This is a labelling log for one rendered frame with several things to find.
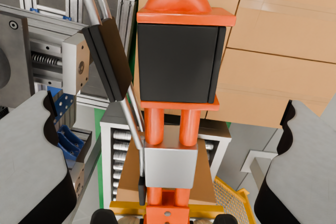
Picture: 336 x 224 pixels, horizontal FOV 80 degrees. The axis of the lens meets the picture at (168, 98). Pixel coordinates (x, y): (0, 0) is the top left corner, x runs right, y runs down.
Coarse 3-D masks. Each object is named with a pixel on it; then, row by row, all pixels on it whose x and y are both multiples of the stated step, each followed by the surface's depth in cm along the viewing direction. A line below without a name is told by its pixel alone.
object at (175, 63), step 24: (144, 24) 15; (168, 24) 15; (192, 24) 15; (216, 24) 15; (144, 48) 16; (168, 48) 16; (192, 48) 16; (216, 48) 16; (144, 72) 17; (168, 72) 17; (192, 72) 17; (216, 72) 17; (144, 96) 18; (168, 96) 18; (192, 96) 18; (216, 96) 20
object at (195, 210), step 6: (192, 204) 52; (198, 204) 52; (192, 210) 50; (198, 210) 50; (204, 210) 50; (210, 210) 50; (216, 210) 50; (222, 210) 50; (192, 216) 51; (198, 216) 51; (204, 216) 51; (210, 216) 51
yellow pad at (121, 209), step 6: (114, 204) 51; (120, 204) 51; (126, 204) 51; (132, 204) 51; (138, 204) 51; (114, 210) 51; (120, 210) 51; (126, 210) 51; (132, 210) 51; (138, 210) 51; (144, 210) 50; (120, 216) 51; (132, 216) 51; (138, 216) 51
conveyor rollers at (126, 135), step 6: (114, 132) 117; (120, 132) 118; (126, 132) 118; (120, 138) 118; (126, 138) 118; (114, 144) 122; (120, 144) 122; (126, 144) 123; (210, 144) 120; (126, 150) 123; (114, 156) 126; (120, 156) 126; (114, 162) 132; (120, 162) 133; (114, 168) 131; (120, 168) 131; (114, 174) 135; (120, 174) 136; (114, 180) 141; (114, 186) 141; (114, 192) 144; (114, 198) 149
